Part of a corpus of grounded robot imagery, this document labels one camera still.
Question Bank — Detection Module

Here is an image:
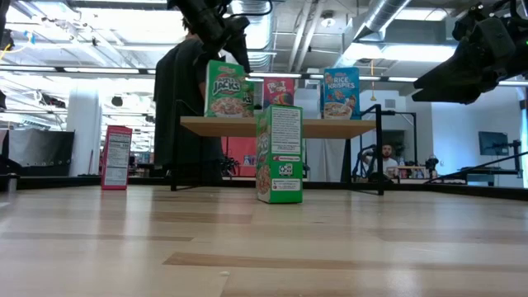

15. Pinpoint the green Apple Jacks cereal box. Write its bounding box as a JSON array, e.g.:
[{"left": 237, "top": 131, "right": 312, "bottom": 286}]
[
  {"left": 255, "top": 104, "right": 305, "bottom": 205},
  {"left": 243, "top": 80, "right": 256, "bottom": 113},
  {"left": 204, "top": 59, "right": 248, "bottom": 119}
]

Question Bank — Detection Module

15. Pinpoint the silver smooth ventilation duct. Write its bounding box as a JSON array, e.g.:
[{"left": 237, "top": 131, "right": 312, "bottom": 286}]
[{"left": 342, "top": 0, "right": 413, "bottom": 63}]

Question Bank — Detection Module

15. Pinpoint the black fabric partition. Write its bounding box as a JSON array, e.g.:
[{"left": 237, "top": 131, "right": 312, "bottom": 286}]
[{"left": 0, "top": 129, "right": 76, "bottom": 177}]

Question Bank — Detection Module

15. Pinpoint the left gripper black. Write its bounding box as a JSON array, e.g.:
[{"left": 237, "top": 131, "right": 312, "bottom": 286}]
[{"left": 167, "top": 0, "right": 252, "bottom": 74}]

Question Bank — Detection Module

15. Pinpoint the black ceiling device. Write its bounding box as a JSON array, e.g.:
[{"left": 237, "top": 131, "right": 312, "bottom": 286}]
[{"left": 0, "top": 28, "right": 16, "bottom": 51}]

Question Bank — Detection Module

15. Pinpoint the white column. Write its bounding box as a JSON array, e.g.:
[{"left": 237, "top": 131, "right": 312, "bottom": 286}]
[{"left": 67, "top": 80, "right": 103, "bottom": 177}]

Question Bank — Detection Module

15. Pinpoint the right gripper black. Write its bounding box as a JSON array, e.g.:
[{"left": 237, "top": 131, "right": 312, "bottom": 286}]
[{"left": 411, "top": 2, "right": 528, "bottom": 105}]

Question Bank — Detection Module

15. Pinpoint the wooden shelf with black frame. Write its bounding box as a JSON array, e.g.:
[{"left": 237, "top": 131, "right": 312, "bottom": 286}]
[{"left": 170, "top": 100, "right": 417, "bottom": 197}]

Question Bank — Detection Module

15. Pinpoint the dark monitor on arm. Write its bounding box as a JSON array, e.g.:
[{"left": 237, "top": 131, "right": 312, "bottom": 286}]
[{"left": 478, "top": 130, "right": 511, "bottom": 157}]

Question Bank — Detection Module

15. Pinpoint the silver ribbed ventilation duct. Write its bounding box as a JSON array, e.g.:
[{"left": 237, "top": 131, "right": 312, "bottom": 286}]
[{"left": 229, "top": 0, "right": 276, "bottom": 106}]

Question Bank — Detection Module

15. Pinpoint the white curtain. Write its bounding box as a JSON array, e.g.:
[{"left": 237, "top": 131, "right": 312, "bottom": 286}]
[{"left": 304, "top": 138, "right": 351, "bottom": 181}]

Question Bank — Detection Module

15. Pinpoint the red Froot Loops cereal box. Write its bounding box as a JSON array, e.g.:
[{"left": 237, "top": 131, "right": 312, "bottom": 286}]
[
  {"left": 100, "top": 125, "right": 134, "bottom": 191},
  {"left": 262, "top": 77, "right": 295, "bottom": 107}
]

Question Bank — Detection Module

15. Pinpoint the blue Rice Krispies cereal box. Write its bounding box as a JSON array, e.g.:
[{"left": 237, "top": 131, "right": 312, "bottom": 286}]
[{"left": 323, "top": 66, "right": 361, "bottom": 121}]

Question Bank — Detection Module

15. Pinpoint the black standing desk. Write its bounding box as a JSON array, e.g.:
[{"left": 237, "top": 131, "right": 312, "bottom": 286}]
[{"left": 436, "top": 139, "right": 524, "bottom": 186}]

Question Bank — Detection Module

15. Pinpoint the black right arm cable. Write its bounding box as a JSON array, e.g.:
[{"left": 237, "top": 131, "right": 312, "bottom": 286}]
[{"left": 424, "top": 151, "right": 528, "bottom": 184}]

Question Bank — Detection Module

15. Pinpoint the grey metal cylinder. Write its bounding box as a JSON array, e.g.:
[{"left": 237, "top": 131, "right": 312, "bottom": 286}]
[{"left": 6, "top": 172, "right": 20, "bottom": 195}]

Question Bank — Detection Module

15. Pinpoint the person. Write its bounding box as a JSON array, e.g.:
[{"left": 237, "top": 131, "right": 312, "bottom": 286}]
[
  {"left": 362, "top": 143, "right": 399, "bottom": 182},
  {"left": 153, "top": 24, "right": 226, "bottom": 186}
]

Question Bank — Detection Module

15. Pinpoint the pink panel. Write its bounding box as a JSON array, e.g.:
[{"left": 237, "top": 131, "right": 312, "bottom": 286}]
[{"left": 222, "top": 136, "right": 257, "bottom": 177}]

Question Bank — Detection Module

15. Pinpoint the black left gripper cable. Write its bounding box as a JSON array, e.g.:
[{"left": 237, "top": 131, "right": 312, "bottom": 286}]
[{"left": 224, "top": 0, "right": 274, "bottom": 20}]

